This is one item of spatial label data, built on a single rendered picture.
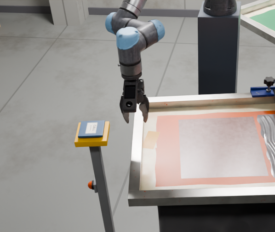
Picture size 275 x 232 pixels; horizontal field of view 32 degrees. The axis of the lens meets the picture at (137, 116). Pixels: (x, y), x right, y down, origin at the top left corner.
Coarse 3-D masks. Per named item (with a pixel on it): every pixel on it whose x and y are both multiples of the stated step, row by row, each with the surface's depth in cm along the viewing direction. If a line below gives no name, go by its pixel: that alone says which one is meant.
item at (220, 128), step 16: (224, 112) 194; (240, 112) 193; (256, 112) 192; (272, 112) 191; (160, 128) 189; (176, 128) 188; (192, 128) 187; (208, 128) 186; (224, 128) 185; (240, 128) 184; (256, 128) 183; (160, 144) 181; (176, 144) 180; (192, 144) 179; (208, 144) 178; (224, 144) 178; (240, 144) 177
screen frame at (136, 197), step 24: (168, 96) 200; (192, 96) 199; (216, 96) 197; (240, 96) 196; (144, 192) 156; (168, 192) 155; (192, 192) 154; (216, 192) 154; (240, 192) 153; (264, 192) 152
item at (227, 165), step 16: (256, 144) 176; (160, 160) 174; (176, 160) 173; (192, 160) 172; (208, 160) 171; (224, 160) 171; (240, 160) 170; (256, 160) 169; (160, 176) 167; (176, 176) 166; (192, 176) 165; (208, 176) 165; (224, 176) 164; (240, 176) 163; (256, 176) 163; (272, 176) 162
